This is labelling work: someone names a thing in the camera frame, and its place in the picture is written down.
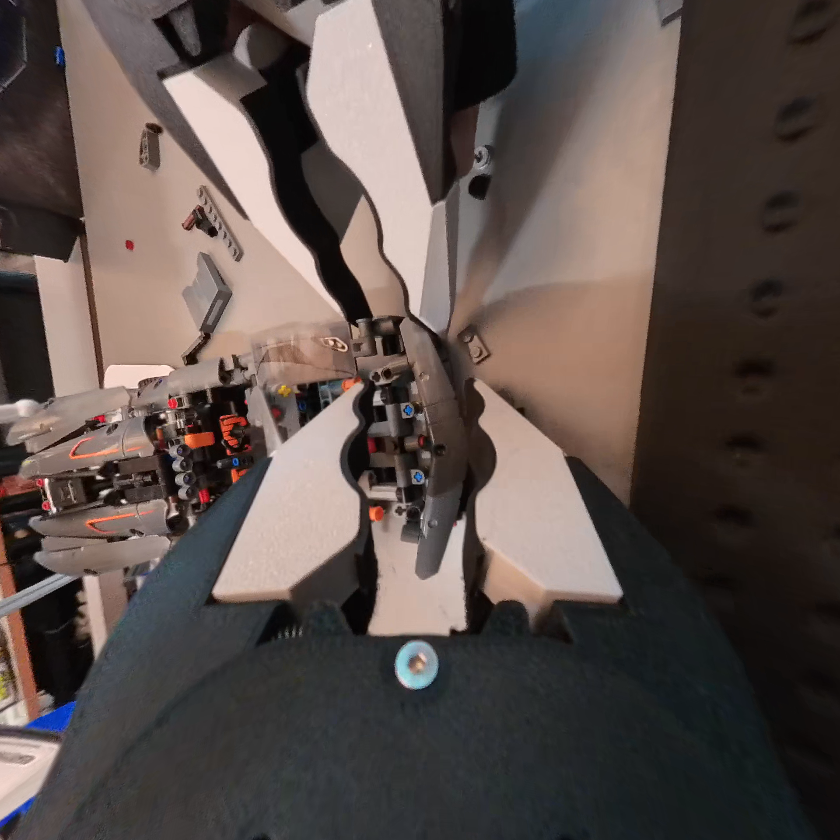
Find person's right hand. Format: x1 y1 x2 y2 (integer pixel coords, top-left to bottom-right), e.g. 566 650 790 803
451 104 480 179

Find grey lego car model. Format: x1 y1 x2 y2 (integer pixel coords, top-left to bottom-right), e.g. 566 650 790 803
7 315 473 578

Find grey long lego plate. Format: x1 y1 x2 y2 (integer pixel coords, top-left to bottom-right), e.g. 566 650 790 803
197 185 244 263

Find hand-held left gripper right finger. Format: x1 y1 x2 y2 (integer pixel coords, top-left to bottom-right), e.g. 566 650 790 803
462 379 624 605

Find grey curved lego panel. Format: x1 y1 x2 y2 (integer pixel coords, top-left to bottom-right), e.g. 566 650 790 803
400 318 469 581

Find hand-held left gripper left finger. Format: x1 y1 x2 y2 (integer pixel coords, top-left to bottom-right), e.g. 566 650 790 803
211 378 373 605

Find dark dimpled panel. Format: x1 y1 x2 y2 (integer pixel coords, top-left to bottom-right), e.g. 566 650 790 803
631 0 840 840

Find lego set box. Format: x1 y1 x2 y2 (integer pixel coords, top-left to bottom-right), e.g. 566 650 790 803
0 0 85 263

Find metal rod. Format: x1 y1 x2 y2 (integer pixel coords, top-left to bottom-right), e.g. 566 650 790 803
0 574 81 618

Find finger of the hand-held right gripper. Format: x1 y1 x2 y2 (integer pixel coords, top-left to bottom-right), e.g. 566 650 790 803
163 52 376 324
307 0 462 334

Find white rounded board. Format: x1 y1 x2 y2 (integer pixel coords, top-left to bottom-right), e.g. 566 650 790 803
104 364 175 396

